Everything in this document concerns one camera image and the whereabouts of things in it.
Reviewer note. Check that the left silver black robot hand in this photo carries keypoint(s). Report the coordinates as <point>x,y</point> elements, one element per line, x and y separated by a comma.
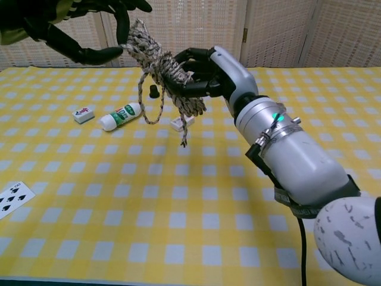
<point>59,38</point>

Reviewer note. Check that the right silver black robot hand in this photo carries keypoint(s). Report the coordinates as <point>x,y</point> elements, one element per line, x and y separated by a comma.
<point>232,74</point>

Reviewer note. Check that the brass screen hinge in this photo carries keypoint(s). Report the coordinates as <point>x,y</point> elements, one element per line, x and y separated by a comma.
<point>245,35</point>

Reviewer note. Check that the woven beige folding screen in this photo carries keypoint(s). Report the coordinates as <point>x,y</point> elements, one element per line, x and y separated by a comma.
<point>282,32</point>

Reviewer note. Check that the small white cardboard box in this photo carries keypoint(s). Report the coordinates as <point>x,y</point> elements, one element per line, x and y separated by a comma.
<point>177,125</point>

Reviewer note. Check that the white green mahjong tile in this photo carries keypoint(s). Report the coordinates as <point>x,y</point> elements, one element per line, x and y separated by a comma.
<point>83,115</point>

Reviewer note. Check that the small black cap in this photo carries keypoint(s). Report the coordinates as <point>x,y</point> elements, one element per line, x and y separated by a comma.
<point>153,92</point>

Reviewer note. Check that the white bottle green label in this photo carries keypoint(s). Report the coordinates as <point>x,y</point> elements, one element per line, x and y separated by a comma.
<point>119,118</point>

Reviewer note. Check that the yellow white checkered tablecloth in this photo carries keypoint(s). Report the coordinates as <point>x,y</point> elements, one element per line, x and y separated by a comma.
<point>149,208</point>

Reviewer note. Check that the eight of spades card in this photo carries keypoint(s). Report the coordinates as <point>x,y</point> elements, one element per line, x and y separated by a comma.
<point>13,198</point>

